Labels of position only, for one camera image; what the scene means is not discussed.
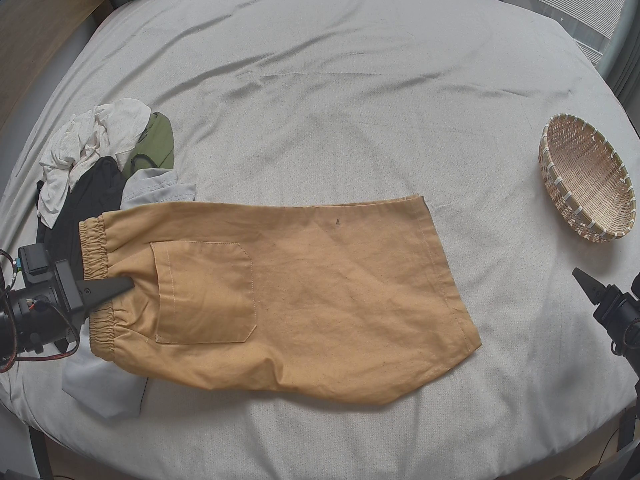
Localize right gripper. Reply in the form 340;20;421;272
572;266;640;342

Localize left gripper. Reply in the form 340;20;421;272
10;260;135;353

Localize tan shorts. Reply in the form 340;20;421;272
78;194;483;407

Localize black garment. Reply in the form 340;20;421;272
34;155;129;281

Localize round woven basket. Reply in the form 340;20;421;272
538;113;635;243

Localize pale grey garment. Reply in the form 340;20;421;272
61;168;197;419

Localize white garment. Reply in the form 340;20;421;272
37;98;153;229

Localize green garment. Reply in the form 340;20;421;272
121;111;176;175

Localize bed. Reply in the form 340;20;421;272
0;0;640;480

